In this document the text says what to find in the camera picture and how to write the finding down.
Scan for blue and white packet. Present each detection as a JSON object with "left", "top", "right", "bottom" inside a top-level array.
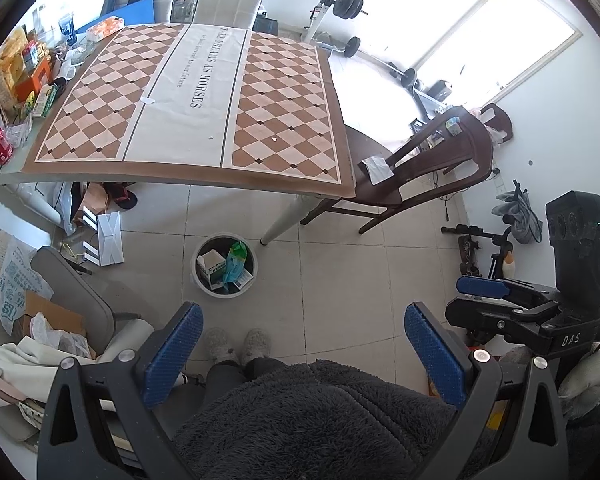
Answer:
[{"left": 57, "top": 14, "right": 79, "bottom": 44}]

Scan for grey fluffy slipper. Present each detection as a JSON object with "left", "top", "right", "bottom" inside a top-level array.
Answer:
[
  {"left": 240, "top": 329, "right": 272, "bottom": 361},
  {"left": 203, "top": 329, "right": 239, "bottom": 364}
]

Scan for white padded chair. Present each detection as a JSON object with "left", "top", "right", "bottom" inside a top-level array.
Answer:
[{"left": 192, "top": 0, "right": 271, "bottom": 31}]

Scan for black tripod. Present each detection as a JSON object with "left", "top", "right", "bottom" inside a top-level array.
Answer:
[{"left": 441, "top": 224, "right": 514, "bottom": 282}]

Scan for black and red slippers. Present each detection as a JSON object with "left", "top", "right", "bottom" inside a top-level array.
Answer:
[{"left": 102, "top": 182, "right": 139, "bottom": 210}]

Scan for white table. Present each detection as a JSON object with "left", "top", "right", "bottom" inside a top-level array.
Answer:
[{"left": 0, "top": 22, "right": 357, "bottom": 200}]

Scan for orange box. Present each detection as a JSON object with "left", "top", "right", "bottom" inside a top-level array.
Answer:
[{"left": 14, "top": 57, "right": 54, "bottom": 104}]

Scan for grey chair with black legs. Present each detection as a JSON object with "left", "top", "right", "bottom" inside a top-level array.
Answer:
[{"left": 30, "top": 246, "right": 142, "bottom": 357}]

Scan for black weight plates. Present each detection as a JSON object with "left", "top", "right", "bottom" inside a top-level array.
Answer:
[{"left": 337, "top": 0, "right": 367, "bottom": 22}]

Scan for white round waste bin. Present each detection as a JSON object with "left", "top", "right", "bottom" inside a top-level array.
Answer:
[{"left": 191, "top": 233, "right": 257, "bottom": 301}]

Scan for cream cloth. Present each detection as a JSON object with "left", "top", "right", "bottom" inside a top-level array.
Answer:
[{"left": 0, "top": 319, "right": 157, "bottom": 402}]

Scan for yellow snack bag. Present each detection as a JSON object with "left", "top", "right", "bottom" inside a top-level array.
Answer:
[{"left": 0, "top": 29, "right": 29, "bottom": 102}]

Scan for white conical table leg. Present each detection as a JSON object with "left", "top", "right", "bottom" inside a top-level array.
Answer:
[
  {"left": 260, "top": 194, "right": 312, "bottom": 247},
  {"left": 16, "top": 182, "right": 62, "bottom": 224}
]

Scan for yellow string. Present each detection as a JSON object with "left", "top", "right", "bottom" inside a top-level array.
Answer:
[{"left": 61, "top": 241, "right": 89, "bottom": 262}]

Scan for white bag with green print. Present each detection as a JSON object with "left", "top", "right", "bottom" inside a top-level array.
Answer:
[{"left": 0, "top": 247, "right": 57, "bottom": 337}]

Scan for person's dark fleece robe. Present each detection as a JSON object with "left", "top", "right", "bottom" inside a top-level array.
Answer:
[{"left": 172, "top": 359, "right": 481, "bottom": 480}]

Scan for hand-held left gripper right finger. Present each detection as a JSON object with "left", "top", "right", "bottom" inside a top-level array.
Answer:
[{"left": 404, "top": 301, "right": 570, "bottom": 480}]

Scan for white barbell rack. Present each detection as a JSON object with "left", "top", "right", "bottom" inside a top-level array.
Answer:
[{"left": 182, "top": 0, "right": 372, "bottom": 59}]

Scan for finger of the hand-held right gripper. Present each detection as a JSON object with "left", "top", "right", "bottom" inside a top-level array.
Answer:
[
  {"left": 456, "top": 275, "right": 562, "bottom": 312},
  {"left": 445, "top": 297, "right": 561, "bottom": 346}
]

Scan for grey hanging garment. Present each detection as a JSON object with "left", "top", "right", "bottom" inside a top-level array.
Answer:
[{"left": 492, "top": 180, "right": 547, "bottom": 247}]

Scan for small dark wooden chair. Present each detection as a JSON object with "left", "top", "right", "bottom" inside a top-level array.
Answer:
[{"left": 480, "top": 102, "right": 515, "bottom": 144}]

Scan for person's left leg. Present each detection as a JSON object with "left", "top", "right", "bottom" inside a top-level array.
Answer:
[{"left": 207, "top": 360, "right": 244, "bottom": 392}]

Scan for white plastic bag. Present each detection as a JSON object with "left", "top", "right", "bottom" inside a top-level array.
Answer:
[{"left": 30, "top": 312, "right": 92, "bottom": 359}]

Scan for brown cardboard box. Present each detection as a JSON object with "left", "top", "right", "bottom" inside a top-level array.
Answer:
[{"left": 22, "top": 290, "right": 89, "bottom": 357}]

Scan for orange tissue pack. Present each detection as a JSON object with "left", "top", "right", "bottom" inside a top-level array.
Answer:
[{"left": 86, "top": 16, "right": 126, "bottom": 44}]

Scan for carved brown wooden board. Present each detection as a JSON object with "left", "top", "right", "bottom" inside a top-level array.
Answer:
[{"left": 457, "top": 235, "right": 484, "bottom": 277}]

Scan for person's leg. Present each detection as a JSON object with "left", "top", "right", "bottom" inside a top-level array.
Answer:
[
  {"left": 207, "top": 360, "right": 244, "bottom": 392},
  {"left": 242, "top": 355, "right": 287, "bottom": 377}
]

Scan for brown paper bag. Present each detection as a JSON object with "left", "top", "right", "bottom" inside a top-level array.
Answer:
[{"left": 72, "top": 182, "right": 112, "bottom": 221}]

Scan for black cable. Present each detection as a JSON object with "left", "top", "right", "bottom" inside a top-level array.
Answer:
[{"left": 432, "top": 169, "right": 457, "bottom": 222}]

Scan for white folded paper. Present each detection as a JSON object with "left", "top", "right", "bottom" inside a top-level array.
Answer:
[{"left": 361, "top": 156, "right": 395, "bottom": 185}]

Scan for bright window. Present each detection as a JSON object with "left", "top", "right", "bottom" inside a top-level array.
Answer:
[{"left": 414, "top": 0, "right": 584, "bottom": 107}]

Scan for green plastic packet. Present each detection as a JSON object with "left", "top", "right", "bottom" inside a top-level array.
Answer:
[{"left": 227, "top": 241, "right": 251, "bottom": 273}]

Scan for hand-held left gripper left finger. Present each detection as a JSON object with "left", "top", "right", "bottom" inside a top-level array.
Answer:
[{"left": 36, "top": 301, "right": 206, "bottom": 480}]

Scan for blue mat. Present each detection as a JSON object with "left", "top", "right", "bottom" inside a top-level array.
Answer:
[{"left": 75, "top": 0, "right": 154, "bottom": 37}]

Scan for teal plastic packet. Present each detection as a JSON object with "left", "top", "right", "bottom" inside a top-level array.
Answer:
[{"left": 222, "top": 260, "right": 246, "bottom": 286}]

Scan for person's right leg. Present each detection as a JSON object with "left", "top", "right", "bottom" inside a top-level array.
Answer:
[{"left": 242, "top": 355, "right": 287, "bottom": 377}]

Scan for white plush cushion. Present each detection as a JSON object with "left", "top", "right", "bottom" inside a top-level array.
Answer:
[{"left": 559, "top": 345, "right": 600, "bottom": 422}]

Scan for clear plastic bag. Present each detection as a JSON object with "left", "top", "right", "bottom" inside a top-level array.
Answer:
[{"left": 0, "top": 110, "right": 34, "bottom": 149}]

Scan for brown checked tablecloth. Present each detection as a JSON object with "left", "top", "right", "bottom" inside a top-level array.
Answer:
[{"left": 20, "top": 22, "right": 357, "bottom": 200}]

